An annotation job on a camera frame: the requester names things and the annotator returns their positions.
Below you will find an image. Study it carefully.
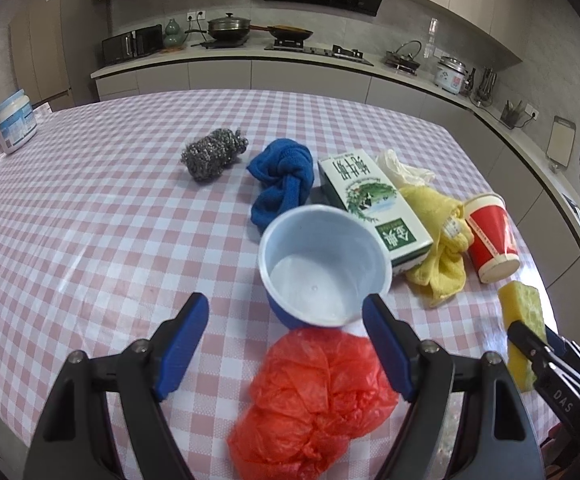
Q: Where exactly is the black frying pan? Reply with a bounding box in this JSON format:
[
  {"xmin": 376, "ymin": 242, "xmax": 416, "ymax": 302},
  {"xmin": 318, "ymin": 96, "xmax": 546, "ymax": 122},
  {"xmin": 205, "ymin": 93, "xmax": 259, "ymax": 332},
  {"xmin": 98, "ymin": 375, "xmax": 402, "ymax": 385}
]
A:
[{"xmin": 250, "ymin": 24, "xmax": 315, "ymax": 46}]

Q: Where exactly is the metal utensil rack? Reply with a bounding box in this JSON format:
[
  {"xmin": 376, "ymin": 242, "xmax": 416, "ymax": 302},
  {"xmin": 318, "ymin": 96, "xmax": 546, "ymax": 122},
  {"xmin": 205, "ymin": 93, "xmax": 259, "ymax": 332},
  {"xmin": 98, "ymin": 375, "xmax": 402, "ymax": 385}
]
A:
[{"xmin": 470, "ymin": 67, "xmax": 498, "ymax": 108}]

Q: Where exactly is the red plastic bag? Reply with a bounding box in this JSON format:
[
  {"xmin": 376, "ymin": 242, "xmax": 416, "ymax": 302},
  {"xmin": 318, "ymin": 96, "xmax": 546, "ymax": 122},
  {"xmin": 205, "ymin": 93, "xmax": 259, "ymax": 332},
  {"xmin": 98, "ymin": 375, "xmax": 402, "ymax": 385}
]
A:
[{"xmin": 227, "ymin": 327, "xmax": 401, "ymax": 474}]

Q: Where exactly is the red paper cup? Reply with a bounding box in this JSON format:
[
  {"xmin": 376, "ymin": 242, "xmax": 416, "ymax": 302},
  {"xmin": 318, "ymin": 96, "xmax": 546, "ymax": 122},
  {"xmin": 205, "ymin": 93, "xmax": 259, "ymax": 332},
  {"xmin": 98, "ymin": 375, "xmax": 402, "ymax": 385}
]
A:
[{"xmin": 462, "ymin": 192, "xmax": 522, "ymax": 283}]

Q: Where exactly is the yellow cloth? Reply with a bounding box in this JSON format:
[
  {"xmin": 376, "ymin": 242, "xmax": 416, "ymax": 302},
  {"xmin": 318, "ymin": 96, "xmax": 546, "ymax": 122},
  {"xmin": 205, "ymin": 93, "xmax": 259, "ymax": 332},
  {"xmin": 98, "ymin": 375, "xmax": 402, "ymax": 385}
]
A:
[{"xmin": 399, "ymin": 185, "xmax": 472, "ymax": 309}]

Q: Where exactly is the black toaster oven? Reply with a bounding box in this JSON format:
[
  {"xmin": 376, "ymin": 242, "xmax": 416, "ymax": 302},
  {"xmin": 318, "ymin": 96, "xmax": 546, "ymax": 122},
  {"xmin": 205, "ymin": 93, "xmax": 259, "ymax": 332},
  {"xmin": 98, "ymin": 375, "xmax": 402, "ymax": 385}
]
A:
[{"xmin": 102, "ymin": 24, "xmax": 163, "ymax": 66}]

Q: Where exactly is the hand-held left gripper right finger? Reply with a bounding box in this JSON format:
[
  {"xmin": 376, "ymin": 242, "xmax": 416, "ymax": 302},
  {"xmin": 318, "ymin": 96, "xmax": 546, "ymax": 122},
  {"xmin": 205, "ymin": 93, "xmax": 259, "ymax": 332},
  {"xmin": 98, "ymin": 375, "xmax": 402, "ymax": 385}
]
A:
[{"xmin": 362, "ymin": 294, "xmax": 546, "ymax": 480}]

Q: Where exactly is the white rice cooker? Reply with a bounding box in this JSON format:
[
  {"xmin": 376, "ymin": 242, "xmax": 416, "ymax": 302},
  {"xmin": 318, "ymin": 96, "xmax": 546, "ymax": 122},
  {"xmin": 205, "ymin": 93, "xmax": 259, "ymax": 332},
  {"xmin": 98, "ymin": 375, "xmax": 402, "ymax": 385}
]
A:
[{"xmin": 435, "ymin": 55, "xmax": 468, "ymax": 95}]

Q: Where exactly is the steel wool scourer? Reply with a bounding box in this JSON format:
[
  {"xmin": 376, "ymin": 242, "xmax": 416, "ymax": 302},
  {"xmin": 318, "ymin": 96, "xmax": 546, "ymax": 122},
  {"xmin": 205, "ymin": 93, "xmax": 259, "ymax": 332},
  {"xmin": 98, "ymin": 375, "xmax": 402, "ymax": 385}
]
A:
[{"xmin": 180, "ymin": 127, "xmax": 249, "ymax": 182}]

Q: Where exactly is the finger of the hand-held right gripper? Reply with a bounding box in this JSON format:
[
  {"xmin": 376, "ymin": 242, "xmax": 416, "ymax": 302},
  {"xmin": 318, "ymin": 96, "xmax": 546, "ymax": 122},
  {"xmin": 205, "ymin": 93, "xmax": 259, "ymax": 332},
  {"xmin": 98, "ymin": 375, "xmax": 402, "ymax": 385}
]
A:
[
  {"xmin": 544, "ymin": 326, "xmax": 580, "ymax": 386},
  {"xmin": 506, "ymin": 320, "xmax": 580, "ymax": 423}
]

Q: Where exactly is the blue plastic bowl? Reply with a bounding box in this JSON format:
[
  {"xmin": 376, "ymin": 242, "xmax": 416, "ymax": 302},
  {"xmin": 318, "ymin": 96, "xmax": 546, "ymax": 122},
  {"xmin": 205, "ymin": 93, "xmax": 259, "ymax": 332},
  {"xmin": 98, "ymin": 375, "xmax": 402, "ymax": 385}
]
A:
[{"xmin": 259, "ymin": 204, "xmax": 393, "ymax": 331}]

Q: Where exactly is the dark utensil holder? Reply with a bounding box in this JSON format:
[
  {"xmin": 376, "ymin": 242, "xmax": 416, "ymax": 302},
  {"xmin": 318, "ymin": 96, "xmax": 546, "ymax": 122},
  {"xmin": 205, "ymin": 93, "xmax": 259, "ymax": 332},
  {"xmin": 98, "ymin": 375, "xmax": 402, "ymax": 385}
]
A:
[{"xmin": 500, "ymin": 100, "xmax": 527, "ymax": 130}]

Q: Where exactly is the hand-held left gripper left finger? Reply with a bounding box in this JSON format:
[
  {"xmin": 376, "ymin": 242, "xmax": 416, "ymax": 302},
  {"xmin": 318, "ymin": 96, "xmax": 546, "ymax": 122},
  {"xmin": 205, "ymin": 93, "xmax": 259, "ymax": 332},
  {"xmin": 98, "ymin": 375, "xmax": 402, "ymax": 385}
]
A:
[{"xmin": 24, "ymin": 292, "xmax": 211, "ymax": 480}]

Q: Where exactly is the black gas stove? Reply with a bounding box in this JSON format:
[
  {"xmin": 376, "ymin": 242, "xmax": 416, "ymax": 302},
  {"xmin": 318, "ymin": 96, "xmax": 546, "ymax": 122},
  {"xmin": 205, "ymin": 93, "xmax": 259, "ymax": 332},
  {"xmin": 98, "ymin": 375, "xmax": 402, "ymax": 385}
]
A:
[{"xmin": 265, "ymin": 42, "xmax": 375, "ymax": 66}]

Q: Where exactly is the white jar with blue label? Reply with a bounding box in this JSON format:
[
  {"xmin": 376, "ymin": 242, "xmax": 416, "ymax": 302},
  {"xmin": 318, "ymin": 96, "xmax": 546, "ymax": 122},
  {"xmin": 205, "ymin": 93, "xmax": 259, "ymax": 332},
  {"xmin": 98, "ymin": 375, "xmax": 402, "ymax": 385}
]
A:
[{"xmin": 0, "ymin": 89, "xmax": 38, "ymax": 155}]

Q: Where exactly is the green ceramic vase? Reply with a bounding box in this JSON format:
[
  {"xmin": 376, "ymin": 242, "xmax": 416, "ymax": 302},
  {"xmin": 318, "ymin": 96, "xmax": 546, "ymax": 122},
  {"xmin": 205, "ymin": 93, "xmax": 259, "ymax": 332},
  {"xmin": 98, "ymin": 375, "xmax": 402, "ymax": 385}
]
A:
[{"xmin": 164, "ymin": 19, "xmax": 183, "ymax": 51}]

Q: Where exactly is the white cutting board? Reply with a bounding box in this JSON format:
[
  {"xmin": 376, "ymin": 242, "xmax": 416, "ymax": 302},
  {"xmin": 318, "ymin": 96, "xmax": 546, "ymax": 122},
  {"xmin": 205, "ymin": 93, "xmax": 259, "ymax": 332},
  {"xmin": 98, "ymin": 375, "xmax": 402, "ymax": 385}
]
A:
[{"xmin": 546, "ymin": 116, "xmax": 577, "ymax": 167}]

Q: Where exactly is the green and white milk carton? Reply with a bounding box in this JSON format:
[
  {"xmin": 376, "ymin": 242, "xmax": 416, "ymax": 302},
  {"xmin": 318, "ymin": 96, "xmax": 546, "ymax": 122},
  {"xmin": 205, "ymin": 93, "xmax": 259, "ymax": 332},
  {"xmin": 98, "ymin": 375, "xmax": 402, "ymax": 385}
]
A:
[{"xmin": 317, "ymin": 149, "xmax": 435, "ymax": 277}]

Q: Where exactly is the white crumpled tissue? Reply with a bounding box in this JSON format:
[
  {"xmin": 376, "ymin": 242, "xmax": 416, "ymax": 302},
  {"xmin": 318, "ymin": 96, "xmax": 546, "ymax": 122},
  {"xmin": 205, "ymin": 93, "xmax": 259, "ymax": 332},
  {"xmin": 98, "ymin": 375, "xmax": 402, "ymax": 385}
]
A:
[{"xmin": 376, "ymin": 149, "xmax": 437, "ymax": 188}]

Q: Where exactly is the tall beige cabinet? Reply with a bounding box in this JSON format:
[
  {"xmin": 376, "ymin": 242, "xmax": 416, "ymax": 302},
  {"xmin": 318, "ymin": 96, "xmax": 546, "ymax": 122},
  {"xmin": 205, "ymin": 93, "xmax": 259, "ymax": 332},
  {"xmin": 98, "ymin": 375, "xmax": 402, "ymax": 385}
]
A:
[{"xmin": 10, "ymin": 0, "xmax": 101, "ymax": 111}]

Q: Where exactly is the blue cloth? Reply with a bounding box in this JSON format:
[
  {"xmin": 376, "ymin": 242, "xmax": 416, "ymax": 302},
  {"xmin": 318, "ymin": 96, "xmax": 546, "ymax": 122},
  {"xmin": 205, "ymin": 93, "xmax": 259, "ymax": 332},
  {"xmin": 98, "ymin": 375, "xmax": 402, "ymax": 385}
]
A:
[{"xmin": 247, "ymin": 137, "xmax": 317, "ymax": 233}]

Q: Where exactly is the yellow sponge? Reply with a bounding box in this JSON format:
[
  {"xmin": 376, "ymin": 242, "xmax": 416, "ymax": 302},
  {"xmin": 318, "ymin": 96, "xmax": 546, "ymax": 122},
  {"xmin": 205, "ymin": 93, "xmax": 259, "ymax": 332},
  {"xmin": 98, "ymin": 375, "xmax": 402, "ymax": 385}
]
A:
[{"xmin": 497, "ymin": 281, "xmax": 547, "ymax": 393}]

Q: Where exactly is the clear plastic bottle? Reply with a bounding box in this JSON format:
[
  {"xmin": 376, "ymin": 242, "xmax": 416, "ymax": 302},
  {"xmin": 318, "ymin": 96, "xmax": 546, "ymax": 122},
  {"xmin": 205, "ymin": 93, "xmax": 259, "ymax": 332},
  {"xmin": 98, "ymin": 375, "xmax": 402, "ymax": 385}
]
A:
[{"xmin": 424, "ymin": 17, "xmax": 441, "ymax": 59}]

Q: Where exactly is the wok with glass lid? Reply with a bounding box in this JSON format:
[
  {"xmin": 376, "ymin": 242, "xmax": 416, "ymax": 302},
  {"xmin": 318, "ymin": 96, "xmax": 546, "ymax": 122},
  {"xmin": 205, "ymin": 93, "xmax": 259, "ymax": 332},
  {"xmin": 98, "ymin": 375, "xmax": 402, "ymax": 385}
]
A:
[{"xmin": 207, "ymin": 12, "xmax": 253, "ymax": 43}]

